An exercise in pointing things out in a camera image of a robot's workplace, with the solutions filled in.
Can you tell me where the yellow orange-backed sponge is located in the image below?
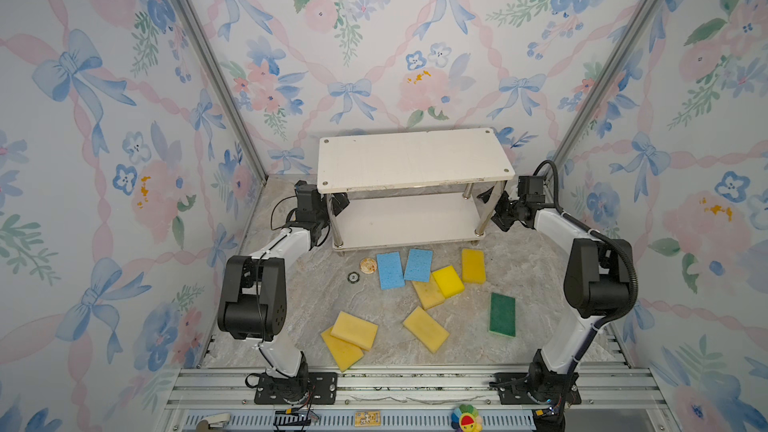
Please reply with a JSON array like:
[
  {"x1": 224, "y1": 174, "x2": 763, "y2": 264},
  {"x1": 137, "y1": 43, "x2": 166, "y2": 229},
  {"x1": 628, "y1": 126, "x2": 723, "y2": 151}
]
[{"x1": 330, "y1": 312, "x2": 378, "y2": 351}]

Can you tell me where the pale yellow sponge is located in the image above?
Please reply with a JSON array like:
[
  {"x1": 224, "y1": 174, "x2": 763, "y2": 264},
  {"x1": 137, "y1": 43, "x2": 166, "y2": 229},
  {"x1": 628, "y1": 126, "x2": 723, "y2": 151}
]
[
  {"x1": 411, "y1": 277, "x2": 445, "y2": 310},
  {"x1": 403, "y1": 307, "x2": 450, "y2": 354}
]

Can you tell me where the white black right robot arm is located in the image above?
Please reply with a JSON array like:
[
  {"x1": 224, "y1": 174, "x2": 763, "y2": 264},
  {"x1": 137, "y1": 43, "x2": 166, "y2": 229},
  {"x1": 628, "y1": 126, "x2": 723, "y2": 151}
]
[{"x1": 478, "y1": 175, "x2": 639, "y2": 410}]

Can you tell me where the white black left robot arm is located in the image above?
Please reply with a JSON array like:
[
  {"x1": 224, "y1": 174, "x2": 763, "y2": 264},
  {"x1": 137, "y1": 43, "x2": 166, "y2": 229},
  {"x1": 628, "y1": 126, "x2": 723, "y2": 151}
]
[{"x1": 217, "y1": 180, "x2": 349, "y2": 405}]

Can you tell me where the white two-tier metal shelf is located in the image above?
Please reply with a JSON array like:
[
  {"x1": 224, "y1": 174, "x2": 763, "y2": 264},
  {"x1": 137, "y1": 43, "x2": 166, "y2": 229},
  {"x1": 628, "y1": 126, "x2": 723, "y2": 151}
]
[{"x1": 317, "y1": 128, "x2": 515, "y2": 253}]

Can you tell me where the yellow sponge near shelf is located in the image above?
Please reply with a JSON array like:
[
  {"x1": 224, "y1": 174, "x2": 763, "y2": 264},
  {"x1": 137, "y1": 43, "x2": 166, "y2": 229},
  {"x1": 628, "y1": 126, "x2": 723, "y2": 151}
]
[{"x1": 461, "y1": 249, "x2": 486, "y2": 284}]

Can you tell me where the left blue sponge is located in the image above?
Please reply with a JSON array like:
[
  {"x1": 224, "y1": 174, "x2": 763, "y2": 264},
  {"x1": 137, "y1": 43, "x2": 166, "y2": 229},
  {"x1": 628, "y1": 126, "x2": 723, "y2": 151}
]
[{"x1": 376, "y1": 252, "x2": 405, "y2": 290}]

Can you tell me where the blue sponge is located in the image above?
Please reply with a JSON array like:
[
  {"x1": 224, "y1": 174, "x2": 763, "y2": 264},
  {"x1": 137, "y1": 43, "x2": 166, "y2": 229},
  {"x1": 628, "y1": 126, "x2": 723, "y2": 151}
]
[
  {"x1": 404, "y1": 249, "x2": 433, "y2": 283},
  {"x1": 376, "y1": 252, "x2": 405, "y2": 290}
]

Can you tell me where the right blue sponge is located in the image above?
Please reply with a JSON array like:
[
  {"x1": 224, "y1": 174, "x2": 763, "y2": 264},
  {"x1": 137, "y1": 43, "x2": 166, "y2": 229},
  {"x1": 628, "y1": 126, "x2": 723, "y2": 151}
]
[{"x1": 404, "y1": 249, "x2": 433, "y2": 283}]

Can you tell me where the bright yellow foam sponge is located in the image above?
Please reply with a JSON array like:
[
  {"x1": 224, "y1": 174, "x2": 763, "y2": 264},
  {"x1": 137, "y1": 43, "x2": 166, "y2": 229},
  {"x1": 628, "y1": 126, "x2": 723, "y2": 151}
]
[{"x1": 432, "y1": 266, "x2": 465, "y2": 299}]

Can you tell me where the pale yellow sponge under stack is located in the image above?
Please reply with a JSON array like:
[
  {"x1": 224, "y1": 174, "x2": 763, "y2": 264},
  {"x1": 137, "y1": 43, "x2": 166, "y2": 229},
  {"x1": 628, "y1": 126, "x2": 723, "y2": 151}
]
[{"x1": 411, "y1": 277, "x2": 445, "y2": 310}]

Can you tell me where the green scouring sponge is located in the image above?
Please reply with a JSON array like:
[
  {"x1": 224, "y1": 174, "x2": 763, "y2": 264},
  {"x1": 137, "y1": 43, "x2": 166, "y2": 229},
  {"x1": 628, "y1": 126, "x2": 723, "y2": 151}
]
[{"x1": 489, "y1": 293, "x2": 516, "y2": 337}]

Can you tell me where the yellow green-backed sponge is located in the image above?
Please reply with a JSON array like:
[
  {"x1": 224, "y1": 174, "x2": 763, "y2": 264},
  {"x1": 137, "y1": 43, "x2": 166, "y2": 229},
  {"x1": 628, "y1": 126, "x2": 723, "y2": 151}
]
[{"x1": 321, "y1": 329, "x2": 364, "y2": 372}]

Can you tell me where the small yellow tag board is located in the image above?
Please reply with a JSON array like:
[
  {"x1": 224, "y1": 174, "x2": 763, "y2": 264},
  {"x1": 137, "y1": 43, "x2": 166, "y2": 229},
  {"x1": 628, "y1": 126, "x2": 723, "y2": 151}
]
[{"x1": 354, "y1": 411, "x2": 383, "y2": 428}]

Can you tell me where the colourful round toy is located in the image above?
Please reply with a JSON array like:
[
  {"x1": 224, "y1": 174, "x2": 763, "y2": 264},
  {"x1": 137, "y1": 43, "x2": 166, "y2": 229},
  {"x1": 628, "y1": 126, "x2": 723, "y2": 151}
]
[{"x1": 450, "y1": 404, "x2": 483, "y2": 432}]

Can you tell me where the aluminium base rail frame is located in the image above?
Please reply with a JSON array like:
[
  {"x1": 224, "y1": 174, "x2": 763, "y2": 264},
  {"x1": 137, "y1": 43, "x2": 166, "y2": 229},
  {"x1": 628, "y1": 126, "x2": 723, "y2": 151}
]
[{"x1": 155, "y1": 337, "x2": 682, "y2": 431}]

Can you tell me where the aluminium right corner post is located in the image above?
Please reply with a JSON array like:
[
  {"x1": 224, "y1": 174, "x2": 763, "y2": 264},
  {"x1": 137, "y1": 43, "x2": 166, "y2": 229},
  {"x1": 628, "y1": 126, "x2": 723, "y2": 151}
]
[{"x1": 553, "y1": 0, "x2": 664, "y2": 167}]

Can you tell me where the aluminium corner post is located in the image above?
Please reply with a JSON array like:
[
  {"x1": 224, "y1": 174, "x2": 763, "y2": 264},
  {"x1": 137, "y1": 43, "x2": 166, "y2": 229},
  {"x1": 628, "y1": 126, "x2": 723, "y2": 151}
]
[
  {"x1": 553, "y1": 0, "x2": 664, "y2": 167},
  {"x1": 170, "y1": 0, "x2": 267, "y2": 186}
]

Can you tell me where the aluminium left corner post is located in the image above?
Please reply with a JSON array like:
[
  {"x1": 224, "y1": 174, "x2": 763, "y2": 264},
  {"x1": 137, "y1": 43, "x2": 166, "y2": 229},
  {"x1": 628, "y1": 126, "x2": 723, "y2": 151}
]
[{"x1": 170, "y1": 0, "x2": 267, "y2": 186}]

